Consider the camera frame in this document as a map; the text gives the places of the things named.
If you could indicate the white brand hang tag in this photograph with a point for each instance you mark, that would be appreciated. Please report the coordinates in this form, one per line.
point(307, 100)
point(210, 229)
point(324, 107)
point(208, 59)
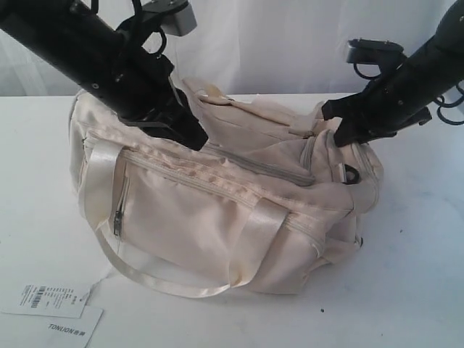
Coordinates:
point(67, 332)

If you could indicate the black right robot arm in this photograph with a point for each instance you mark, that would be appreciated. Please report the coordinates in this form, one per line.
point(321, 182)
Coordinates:
point(445, 47)

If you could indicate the cream satin duffel bag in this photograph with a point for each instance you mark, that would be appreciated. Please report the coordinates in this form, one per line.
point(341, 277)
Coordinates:
point(267, 200)

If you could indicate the white barcode hang tag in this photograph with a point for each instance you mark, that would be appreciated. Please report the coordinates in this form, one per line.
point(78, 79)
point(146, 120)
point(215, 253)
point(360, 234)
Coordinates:
point(45, 298)

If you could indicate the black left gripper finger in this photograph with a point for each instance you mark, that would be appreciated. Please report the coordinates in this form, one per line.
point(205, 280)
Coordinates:
point(151, 128)
point(181, 126)

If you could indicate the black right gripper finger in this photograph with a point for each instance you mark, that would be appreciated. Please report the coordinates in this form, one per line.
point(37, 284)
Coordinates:
point(352, 107)
point(348, 133)

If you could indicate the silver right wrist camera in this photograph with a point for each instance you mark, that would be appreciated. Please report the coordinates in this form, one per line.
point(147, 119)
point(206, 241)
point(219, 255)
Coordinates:
point(368, 52)

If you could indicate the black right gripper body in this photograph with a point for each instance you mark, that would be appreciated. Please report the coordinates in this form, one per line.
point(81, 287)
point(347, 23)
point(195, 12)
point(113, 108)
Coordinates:
point(401, 94)

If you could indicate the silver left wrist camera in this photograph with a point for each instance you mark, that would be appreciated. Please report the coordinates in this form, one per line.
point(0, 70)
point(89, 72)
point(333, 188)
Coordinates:
point(174, 17)

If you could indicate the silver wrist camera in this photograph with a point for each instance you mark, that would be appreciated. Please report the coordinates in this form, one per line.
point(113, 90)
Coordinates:
point(368, 52)
point(174, 17)

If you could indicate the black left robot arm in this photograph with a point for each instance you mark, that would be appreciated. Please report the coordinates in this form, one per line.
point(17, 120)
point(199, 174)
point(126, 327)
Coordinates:
point(59, 32)

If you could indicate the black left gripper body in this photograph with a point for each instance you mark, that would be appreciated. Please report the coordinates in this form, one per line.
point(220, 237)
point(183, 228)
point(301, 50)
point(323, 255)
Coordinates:
point(135, 84)

